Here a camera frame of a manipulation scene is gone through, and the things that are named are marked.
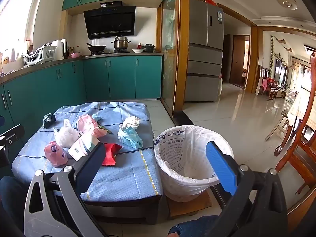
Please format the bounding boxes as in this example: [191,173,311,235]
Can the person's left leg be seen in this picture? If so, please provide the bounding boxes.
[0,176,27,237]

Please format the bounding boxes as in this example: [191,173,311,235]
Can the teal lower kitchen cabinets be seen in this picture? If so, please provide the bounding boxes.
[0,55,163,153]

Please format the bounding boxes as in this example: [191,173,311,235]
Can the white kitchen appliance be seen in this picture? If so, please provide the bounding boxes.
[52,39,68,60]

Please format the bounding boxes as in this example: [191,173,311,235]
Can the grey kitchen countertop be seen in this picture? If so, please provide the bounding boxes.
[0,52,163,84]

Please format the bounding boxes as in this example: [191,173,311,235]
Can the black range hood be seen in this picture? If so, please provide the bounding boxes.
[83,1,137,40]

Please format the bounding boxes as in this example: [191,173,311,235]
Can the black wok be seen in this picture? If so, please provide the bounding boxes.
[86,43,106,53]

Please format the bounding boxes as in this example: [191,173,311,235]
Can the brown wooden door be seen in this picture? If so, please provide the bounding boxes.
[232,35,250,90]

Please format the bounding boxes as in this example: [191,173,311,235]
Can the carved wooden chairs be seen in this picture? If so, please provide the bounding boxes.
[258,65,284,101]

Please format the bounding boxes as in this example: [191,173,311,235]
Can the steel stock pot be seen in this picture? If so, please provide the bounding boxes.
[111,36,132,50]

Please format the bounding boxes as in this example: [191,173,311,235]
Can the blue checked cloth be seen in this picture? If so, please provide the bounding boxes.
[12,101,163,201]

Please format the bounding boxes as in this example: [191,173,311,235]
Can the black gas stove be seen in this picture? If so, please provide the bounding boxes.
[90,50,130,55]

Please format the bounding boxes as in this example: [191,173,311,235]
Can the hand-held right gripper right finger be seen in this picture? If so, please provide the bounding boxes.
[206,141,289,237]

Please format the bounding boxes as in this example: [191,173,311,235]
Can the white striped tissue packet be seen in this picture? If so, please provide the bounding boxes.
[68,133,100,161]

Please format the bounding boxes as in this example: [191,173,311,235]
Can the brown cardboard sheet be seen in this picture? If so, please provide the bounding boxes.
[166,190,213,220]

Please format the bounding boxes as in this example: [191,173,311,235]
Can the dark green wrapper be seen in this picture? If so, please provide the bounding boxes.
[43,114,56,128]

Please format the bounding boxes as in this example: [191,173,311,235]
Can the person's right leg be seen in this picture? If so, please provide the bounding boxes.
[169,216,220,237]

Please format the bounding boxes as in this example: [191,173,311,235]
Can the wooden stool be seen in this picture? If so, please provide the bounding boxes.
[265,109,297,142]

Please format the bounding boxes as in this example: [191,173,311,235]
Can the white baby fence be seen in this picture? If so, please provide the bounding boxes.
[284,87,299,104]

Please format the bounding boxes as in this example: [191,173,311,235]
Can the reddish wooden chair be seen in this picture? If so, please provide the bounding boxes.
[274,51,316,195]

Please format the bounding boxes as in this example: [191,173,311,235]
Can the red wrapper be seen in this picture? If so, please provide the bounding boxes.
[102,143,123,166]

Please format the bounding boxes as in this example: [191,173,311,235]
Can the white dish rack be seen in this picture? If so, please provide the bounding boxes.
[23,43,57,67]

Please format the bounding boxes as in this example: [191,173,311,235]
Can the kitchen window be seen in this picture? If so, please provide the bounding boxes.
[0,0,41,62]

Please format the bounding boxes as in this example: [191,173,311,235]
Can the white plastic bag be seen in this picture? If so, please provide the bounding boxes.
[54,119,80,149]

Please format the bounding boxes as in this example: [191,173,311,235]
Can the green vine garland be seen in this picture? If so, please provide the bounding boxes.
[269,35,276,78]

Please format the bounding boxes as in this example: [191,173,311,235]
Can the wood framed glass door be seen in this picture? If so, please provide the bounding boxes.
[160,0,189,119]

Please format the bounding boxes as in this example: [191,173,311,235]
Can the small pink packet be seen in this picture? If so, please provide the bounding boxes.
[44,141,68,168]

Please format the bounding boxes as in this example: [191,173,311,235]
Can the light blue plastic bag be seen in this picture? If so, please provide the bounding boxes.
[118,125,143,149]

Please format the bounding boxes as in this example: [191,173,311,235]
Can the yellow checked tablecloth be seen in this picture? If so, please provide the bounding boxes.
[288,89,316,134]

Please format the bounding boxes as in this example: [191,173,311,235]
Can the green vegetable scrap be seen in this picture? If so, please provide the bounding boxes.
[92,114,113,134]

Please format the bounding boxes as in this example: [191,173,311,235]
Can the pink plastic bag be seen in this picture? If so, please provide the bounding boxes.
[77,114,107,139]

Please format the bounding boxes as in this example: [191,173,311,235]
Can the person's leg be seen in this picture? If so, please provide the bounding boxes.
[169,216,220,237]
[0,176,27,237]

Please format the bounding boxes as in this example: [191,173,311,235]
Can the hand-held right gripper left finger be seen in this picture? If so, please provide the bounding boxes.
[23,142,109,237]

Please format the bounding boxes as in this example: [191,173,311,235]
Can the white bag-lined waste bin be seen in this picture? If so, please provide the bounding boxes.
[153,125,234,202]

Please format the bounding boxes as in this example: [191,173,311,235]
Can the silver refrigerator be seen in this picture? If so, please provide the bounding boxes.
[184,0,224,102]

